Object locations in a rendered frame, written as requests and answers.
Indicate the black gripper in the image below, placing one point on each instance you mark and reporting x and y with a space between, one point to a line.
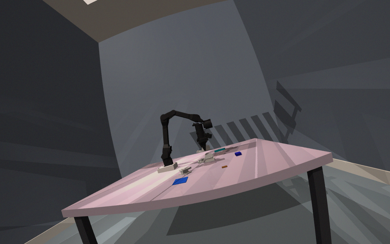
201 139

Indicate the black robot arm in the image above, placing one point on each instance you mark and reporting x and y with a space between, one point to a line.
164 118

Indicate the blue flat rectangular plate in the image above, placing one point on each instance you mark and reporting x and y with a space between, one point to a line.
180 180

